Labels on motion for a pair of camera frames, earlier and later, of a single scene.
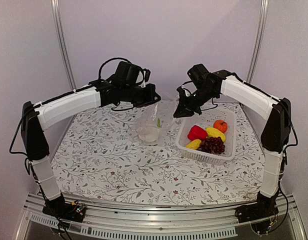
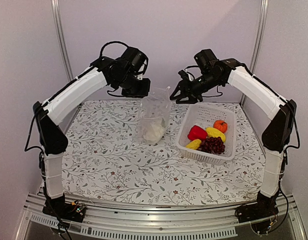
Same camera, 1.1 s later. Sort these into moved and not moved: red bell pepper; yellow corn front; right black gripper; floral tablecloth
Moved: right black gripper
Not moved: yellow corn front; floral tablecloth; red bell pepper
